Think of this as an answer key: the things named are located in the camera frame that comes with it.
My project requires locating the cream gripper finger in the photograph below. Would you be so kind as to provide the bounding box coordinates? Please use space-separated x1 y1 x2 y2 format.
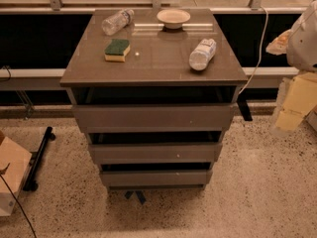
265 30 291 56
270 72 317 137

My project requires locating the grey drawer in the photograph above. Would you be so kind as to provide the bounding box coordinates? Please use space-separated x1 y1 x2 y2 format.
88 143 222 165
73 105 233 133
100 170 212 187

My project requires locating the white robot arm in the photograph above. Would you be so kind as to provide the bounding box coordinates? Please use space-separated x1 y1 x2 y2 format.
265 0 317 136

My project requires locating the grey top drawer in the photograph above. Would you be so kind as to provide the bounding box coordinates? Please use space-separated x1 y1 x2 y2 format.
73 105 233 133

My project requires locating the grey drawer cabinet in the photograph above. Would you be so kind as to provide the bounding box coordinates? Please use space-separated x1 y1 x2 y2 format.
60 9 247 190

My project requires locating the grey bottom drawer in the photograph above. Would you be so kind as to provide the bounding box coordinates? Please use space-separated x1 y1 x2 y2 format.
100 170 212 187

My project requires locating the white labelled plastic bottle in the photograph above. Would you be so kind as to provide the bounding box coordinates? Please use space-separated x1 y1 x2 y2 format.
189 39 217 71

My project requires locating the white ceramic bowl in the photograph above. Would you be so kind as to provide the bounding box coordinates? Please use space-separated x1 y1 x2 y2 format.
157 9 190 29

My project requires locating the clear plastic bottle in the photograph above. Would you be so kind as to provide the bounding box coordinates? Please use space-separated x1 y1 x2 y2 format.
102 9 134 36

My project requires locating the green yellow sponge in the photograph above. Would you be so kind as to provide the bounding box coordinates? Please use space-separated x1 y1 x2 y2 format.
104 39 130 62

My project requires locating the cardboard box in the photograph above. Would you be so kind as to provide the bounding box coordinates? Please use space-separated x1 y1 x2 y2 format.
0 132 32 216

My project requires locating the white power cable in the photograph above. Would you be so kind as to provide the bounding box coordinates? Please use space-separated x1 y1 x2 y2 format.
238 5 269 95

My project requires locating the black cabinet foot bracket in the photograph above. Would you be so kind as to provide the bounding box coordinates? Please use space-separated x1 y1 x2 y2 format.
125 190 146 204

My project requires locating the black cable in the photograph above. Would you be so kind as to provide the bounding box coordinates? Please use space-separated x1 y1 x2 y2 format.
0 174 38 238

